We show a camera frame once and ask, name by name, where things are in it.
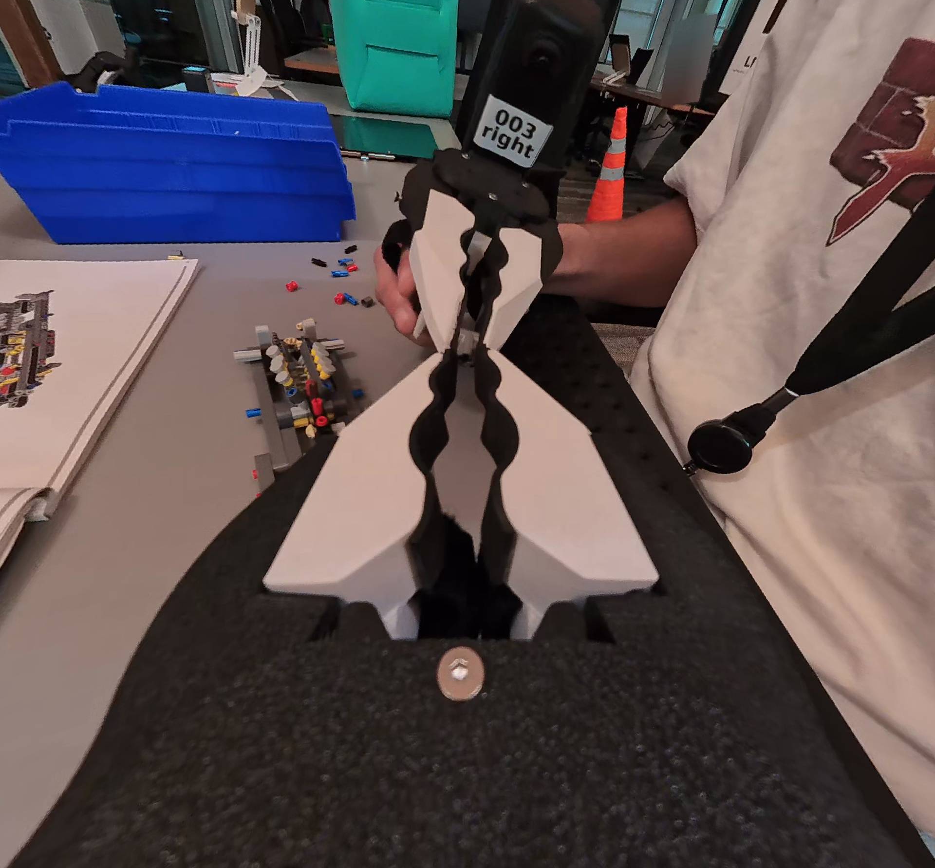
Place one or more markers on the teal flat board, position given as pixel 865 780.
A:
pixel 402 137

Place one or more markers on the multicoloured lego chassis assembly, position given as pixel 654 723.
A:
pixel 281 415

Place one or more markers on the lego instruction booklet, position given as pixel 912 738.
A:
pixel 109 371

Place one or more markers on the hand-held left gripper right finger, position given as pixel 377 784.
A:
pixel 577 517

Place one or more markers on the black badge reel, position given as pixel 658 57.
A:
pixel 719 444

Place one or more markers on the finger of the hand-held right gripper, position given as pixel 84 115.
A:
pixel 518 276
pixel 437 261

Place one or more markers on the orange traffic cone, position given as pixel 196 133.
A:
pixel 610 181

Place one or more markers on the person's right hand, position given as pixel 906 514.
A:
pixel 394 298

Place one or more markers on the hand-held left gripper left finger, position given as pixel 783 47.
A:
pixel 343 517

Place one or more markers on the scattered small lego pins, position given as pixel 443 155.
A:
pixel 340 296

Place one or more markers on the blue flat object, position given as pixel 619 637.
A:
pixel 182 174

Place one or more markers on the teal felt bag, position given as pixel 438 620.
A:
pixel 394 57

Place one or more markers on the black perforated panel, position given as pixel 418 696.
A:
pixel 584 371

